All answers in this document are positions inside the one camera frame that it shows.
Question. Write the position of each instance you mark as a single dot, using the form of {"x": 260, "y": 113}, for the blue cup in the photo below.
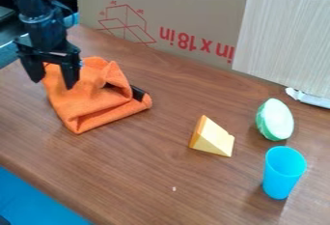
{"x": 281, "y": 174}

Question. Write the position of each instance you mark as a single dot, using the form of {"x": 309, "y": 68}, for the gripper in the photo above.
{"x": 45, "y": 37}

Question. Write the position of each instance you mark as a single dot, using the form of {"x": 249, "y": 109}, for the orange cloth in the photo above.
{"x": 96, "y": 97}

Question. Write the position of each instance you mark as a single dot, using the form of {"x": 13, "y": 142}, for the white board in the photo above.
{"x": 285, "y": 39}

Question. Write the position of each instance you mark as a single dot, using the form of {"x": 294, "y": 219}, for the yellow toy cheese wedge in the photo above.
{"x": 212, "y": 137}

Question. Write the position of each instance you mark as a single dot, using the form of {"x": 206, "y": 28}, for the cardboard box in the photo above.
{"x": 172, "y": 13}

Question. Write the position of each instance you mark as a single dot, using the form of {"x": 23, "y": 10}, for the green and white toy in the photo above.
{"x": 275, "y": 119}

